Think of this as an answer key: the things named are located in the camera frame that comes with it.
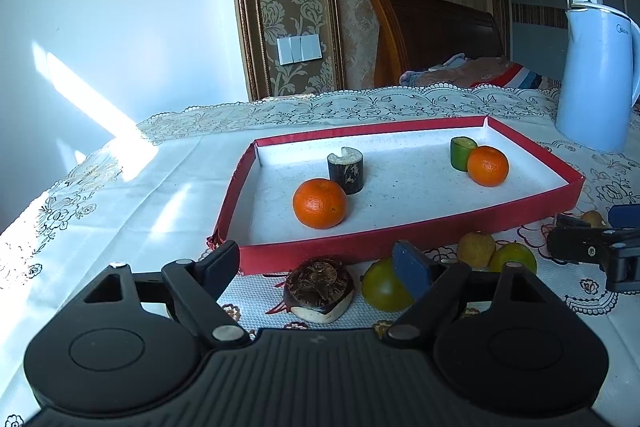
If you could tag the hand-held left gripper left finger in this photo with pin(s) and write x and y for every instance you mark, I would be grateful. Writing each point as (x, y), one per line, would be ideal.
(220, 268)

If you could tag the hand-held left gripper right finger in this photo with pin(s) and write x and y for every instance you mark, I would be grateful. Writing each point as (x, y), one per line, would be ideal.
(410, 269)

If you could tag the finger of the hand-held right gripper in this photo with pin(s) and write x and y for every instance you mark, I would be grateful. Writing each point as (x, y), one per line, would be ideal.
(625, 217)
(575, 242)

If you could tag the small yellow fruit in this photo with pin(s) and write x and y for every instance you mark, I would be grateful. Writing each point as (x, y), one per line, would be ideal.
(592, 219)

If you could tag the green citrus fruit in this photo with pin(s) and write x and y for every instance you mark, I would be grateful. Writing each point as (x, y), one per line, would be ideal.
(382, 289)
(515, 254)

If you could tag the red shallow cardboard box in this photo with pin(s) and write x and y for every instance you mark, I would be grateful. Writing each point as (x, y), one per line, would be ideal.
(410, 207)

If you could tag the yellow-brown round fruit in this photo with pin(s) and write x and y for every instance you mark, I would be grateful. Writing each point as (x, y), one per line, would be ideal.
(475, 249)

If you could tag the large orange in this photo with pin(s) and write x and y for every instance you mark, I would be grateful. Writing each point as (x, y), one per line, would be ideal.
(320, 204)

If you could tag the small orange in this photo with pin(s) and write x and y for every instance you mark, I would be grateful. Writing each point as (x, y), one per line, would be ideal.
(488, 167)

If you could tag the dark sugarcane piece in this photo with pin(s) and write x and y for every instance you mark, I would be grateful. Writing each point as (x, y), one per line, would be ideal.
(345, 174)

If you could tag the green cucumber piece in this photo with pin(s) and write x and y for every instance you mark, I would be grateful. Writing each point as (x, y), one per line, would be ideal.
(459, 154)

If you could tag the white lace tablecloth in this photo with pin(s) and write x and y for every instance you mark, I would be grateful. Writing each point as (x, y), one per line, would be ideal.
(125, 207)

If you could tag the light blue kettle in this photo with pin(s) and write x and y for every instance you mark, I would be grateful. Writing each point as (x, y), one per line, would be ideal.
(595, 82)

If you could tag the striped colourful blanket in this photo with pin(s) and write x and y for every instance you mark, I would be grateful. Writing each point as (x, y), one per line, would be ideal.
(490, 74)

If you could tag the brown wooden headboard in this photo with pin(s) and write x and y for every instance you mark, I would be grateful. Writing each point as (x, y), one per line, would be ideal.
(430, 37)

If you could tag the white wall light switch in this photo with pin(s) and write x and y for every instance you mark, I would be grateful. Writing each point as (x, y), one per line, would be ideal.
(300, 49)

